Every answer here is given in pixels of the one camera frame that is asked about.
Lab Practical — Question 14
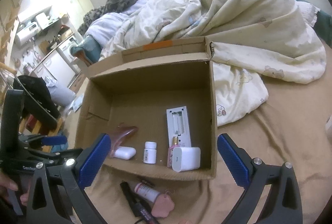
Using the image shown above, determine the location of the white earbuds case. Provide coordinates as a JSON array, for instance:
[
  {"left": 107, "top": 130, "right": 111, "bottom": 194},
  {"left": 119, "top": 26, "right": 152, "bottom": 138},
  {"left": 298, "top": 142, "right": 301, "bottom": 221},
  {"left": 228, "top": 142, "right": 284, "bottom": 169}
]
[{"left": 114, "top": 146, "right": 136, "bottom": 160}]

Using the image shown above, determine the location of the pink clear plastic bottle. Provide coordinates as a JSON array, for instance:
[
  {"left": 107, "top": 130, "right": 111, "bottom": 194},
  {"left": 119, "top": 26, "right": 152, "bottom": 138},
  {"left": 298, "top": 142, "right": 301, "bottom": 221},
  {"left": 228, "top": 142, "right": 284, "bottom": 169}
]
[{"left": 109, "top": 122, "right": 138, "bottom": 158}]

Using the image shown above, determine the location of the black lighter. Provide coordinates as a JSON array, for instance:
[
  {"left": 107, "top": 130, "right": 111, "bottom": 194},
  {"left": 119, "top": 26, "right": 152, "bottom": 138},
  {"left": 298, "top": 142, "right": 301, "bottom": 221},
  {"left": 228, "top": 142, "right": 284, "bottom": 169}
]
[{"left": 134, "top": 202, "right": 159, "bottom": 224}]

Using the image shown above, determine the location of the white pink tube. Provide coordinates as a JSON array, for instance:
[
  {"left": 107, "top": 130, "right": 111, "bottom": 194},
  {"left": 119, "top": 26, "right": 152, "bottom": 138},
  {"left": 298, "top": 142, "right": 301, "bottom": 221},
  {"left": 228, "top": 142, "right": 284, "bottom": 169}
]
[{"left": 134, "top": 183, "right": 160, "bottom": 203}]

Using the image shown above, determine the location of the white pill bottle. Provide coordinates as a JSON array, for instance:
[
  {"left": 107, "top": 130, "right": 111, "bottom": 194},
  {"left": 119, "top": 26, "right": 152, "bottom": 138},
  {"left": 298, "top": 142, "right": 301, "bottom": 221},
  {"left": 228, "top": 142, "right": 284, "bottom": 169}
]
[{"left": 143, "top": 141, "right": 157, "bottom": 165}]

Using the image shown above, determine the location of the pink paw-shaped pad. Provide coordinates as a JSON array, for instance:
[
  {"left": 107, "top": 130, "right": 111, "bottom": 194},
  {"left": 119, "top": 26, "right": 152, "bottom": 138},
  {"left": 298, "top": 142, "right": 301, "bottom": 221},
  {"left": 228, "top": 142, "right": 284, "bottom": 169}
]
[{"left": 151, "top": 193, "right": 175, "bottom": 218}]

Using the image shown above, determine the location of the white power adapter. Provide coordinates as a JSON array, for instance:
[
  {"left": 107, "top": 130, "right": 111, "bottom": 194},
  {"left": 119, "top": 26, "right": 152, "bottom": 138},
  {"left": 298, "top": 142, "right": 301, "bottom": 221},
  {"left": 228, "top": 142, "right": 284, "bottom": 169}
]
[{"left": 172, "top": 147, "right": 201, "bottom": 172}]

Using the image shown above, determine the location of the pink perfume bottle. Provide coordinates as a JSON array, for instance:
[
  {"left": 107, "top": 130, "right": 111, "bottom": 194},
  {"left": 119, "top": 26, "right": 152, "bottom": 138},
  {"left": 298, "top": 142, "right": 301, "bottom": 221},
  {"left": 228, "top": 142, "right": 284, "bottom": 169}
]
[{"left": 167, "top": 136, "right": 179, "bottom": 168}]

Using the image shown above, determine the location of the white remote control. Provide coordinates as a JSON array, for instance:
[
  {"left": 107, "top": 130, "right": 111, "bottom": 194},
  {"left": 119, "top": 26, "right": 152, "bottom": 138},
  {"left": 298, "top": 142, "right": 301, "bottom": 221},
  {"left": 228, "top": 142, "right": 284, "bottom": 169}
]
[{"left": 166, "top": 106, "right": 192, "bottom": 147}]

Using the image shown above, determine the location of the black flashlight with strap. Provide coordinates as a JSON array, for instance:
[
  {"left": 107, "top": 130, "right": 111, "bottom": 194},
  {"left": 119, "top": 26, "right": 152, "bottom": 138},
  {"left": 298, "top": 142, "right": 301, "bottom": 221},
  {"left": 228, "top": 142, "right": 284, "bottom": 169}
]
[{"left": 120, "top": 181, "right": 136, "bottom": 211}]

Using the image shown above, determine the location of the small battery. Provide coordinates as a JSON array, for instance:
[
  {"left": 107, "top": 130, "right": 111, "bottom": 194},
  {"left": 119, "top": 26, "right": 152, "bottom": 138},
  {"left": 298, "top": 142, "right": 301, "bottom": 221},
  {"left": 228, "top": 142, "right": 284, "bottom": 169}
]
[{"left": 140, "top": 178, "right": 155, "bottom": 188}]

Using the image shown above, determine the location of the person's left hand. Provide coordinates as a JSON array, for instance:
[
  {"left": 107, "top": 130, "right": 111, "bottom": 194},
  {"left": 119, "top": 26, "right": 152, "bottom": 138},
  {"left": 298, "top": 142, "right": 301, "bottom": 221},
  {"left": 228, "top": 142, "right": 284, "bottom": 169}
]
[{"left": 0, "top": 171, "right": 29, "bottom": 206}]

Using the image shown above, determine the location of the person's right hand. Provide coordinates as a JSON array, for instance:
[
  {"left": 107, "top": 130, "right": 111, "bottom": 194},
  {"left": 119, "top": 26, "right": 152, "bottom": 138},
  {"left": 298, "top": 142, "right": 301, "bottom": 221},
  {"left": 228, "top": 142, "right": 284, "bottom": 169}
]
[{"left": 178, "top": 219, "right": 192, "bottom": 224}]

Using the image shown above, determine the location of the black jacket on chair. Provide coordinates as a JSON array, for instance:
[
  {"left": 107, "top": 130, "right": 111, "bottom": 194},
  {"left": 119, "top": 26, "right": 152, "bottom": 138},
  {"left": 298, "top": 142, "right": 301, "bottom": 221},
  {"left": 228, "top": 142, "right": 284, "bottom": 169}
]
[{"left": 13, "top": 75, "right": 60, "bottom": 130}]

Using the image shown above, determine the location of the grey bag on floor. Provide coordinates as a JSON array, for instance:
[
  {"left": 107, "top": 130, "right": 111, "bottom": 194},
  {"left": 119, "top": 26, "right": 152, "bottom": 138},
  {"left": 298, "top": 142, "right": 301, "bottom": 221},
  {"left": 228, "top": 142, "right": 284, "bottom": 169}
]
[{"left": 47, "top": 82, "right": 76, "bottom": 107}]

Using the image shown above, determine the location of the white kitchen cabinet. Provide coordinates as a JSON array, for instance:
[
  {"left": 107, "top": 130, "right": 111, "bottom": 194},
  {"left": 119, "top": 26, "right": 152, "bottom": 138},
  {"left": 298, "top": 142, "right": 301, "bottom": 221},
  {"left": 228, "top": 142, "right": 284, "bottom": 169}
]
[{"left": 31, "top": 51, "right": 75, "bottom": 87}]

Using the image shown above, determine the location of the beige bedside cabinet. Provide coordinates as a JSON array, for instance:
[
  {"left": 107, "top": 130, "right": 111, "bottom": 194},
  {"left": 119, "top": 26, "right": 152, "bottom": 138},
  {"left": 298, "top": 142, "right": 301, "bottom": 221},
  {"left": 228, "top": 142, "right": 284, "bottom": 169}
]
[{"left": 73, "top": 57, "right": 90, "bottom": 77}]

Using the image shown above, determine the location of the brown lid cream jar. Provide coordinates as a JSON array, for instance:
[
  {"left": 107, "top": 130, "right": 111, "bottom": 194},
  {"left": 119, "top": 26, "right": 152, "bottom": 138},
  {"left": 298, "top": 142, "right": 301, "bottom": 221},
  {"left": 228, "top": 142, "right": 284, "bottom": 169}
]
[{"left": 325, "top": 116, "right": 332, "bottom": 142}]

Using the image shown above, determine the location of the white washing machine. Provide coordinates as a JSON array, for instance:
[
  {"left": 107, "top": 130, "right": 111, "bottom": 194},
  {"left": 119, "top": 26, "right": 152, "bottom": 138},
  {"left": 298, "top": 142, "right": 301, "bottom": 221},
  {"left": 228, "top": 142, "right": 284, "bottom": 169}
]
[{"left": 58, "top": 35, "right": 78, "bottom": 62}]

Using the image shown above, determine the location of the teal pillow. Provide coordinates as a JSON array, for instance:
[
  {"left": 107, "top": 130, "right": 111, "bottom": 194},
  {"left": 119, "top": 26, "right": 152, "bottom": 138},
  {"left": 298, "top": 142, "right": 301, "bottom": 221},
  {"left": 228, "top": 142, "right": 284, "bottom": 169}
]
[{"left": 70, "top": 35, "right": 102, "bottom": 66}]

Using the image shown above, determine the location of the brown cardboard box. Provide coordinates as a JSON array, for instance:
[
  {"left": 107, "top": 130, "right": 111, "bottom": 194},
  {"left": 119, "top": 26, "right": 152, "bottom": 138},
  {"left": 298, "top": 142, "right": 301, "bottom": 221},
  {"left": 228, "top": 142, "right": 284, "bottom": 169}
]
[{"left": 75, "top": 36, "right": 217, "bottom": 181}]

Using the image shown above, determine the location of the white water heater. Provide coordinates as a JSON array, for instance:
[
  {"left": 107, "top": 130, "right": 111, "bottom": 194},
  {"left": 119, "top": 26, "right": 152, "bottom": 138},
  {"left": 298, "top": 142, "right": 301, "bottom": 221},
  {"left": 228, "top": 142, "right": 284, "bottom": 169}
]
[{"left": 15, "top": 21, "right": 40, "bottom": 47}]

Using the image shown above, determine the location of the lavender blanket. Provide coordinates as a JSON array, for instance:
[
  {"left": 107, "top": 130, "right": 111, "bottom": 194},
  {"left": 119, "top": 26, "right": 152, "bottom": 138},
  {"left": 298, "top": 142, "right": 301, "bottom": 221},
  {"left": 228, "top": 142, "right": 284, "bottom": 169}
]
[{"left": 84, "top": 0, "right": 148, "bottom": 49}]

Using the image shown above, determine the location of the dark leopard throw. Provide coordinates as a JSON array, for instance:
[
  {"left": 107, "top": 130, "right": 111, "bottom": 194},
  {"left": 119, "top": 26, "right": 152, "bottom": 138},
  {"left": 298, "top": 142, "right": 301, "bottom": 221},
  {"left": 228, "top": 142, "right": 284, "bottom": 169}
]
[{"left": 78, "top": 0, "right": 138, "bottom": 36}]

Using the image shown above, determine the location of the cream patterned duvet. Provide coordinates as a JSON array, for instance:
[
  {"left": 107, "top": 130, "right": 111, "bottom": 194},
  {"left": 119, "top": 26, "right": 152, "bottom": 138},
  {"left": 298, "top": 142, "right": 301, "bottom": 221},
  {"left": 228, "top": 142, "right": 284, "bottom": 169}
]
[{"left": 101, "top": 0, "right": 326, "bottom": 126}]

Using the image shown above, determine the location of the green cloth at bedside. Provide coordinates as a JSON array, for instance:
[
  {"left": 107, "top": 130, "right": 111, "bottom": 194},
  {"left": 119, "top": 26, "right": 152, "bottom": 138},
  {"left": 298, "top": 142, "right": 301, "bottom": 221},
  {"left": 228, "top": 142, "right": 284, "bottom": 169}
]
[{"left": 296, "top": 0, "right": 331, "bottom": 47}]

